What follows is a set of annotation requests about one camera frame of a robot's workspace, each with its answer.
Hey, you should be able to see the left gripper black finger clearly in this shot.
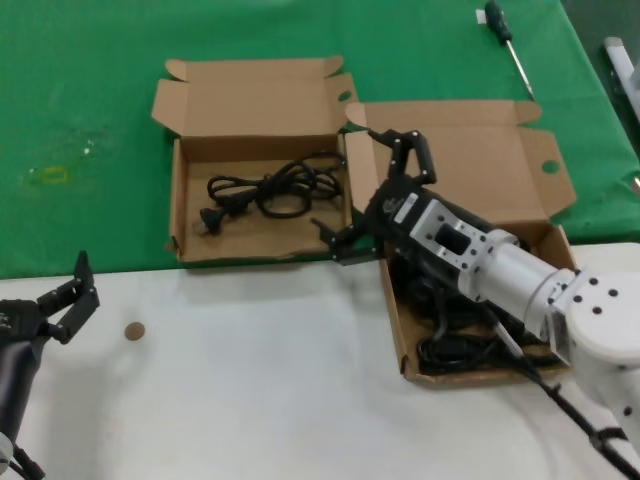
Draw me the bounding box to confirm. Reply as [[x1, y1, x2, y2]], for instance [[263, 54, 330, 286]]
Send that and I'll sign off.
[[36, 249, 101, 346]]

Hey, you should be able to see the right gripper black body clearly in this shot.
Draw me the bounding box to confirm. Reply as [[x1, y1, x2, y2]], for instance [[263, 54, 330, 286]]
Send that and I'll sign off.
[[360, 176, 440, 257]]

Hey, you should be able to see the open brown cardboard box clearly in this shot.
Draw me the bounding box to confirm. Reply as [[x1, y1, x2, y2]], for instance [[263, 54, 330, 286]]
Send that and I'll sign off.
[[343, 99, 580, 386]]

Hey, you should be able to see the cardboard box with torn edge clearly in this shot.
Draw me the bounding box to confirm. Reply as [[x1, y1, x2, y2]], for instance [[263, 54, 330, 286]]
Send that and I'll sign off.
[[151, 54, 362, 264]]

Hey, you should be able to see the black power cable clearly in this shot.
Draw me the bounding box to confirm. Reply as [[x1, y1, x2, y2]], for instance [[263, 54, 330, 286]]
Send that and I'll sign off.
[[198, 150, 348, 237], [416, 328, 570, 376], [388, 247, 506, 347]]

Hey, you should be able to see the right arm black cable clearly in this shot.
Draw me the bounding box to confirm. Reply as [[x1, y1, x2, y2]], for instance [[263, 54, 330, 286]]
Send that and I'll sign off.
[[434, 279, 640, 476]]

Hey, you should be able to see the green black handled screwdriver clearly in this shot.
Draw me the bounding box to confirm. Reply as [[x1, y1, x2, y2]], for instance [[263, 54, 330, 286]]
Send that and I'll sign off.
[[483, 0, 537, 102]]

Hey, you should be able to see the green felt table cloth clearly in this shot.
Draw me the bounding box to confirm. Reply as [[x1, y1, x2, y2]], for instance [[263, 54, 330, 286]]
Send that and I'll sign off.
[[0, 0, 640, 280]]

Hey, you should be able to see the silver metal bar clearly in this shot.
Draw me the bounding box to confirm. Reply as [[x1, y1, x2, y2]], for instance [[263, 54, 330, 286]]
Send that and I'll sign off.
[[601, 36, 640, 122]]

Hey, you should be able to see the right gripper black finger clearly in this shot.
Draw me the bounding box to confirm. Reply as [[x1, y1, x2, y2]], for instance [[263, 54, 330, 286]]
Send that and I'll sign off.
[[311, 217, 382, 267], [367, 127, 438, 187]]

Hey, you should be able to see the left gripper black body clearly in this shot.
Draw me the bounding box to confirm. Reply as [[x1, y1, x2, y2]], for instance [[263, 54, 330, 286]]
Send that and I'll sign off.
[[0, 298, 52, 352]]

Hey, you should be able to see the white table cloth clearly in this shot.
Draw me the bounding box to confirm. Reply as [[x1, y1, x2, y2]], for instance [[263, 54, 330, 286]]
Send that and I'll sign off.
[[0, 238, 640, 480]]

